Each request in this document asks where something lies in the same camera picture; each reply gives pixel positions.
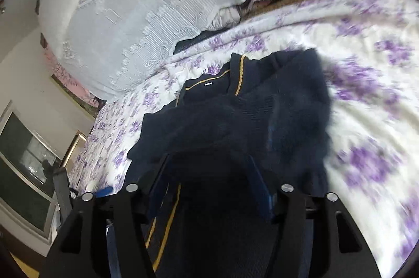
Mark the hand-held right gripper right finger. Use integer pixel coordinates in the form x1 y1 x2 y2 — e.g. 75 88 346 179
247 155 382 278

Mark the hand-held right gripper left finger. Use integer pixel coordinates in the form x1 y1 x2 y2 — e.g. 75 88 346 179
39 154 174 278

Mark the navy knit sweater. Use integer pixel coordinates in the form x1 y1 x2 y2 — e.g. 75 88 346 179
106 49 334 278

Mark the grey metal stand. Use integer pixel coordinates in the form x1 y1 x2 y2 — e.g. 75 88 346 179
52 167 74 216

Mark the white framed window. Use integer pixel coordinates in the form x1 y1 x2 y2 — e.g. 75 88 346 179
0 101 66 239

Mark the pink floral cloth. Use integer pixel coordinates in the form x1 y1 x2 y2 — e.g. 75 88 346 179
41 42 107 108

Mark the purple floral bed sheet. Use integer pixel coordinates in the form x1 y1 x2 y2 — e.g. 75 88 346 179
67 0 419 275

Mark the dark cloth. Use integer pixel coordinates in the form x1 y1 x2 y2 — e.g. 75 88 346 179
173 31 213 54

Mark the grey cloth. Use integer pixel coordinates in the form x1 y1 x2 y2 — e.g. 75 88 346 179
209 5 244 30

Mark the white lace covered pillow pile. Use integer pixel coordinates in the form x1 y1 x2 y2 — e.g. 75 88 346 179
37 0 374 102

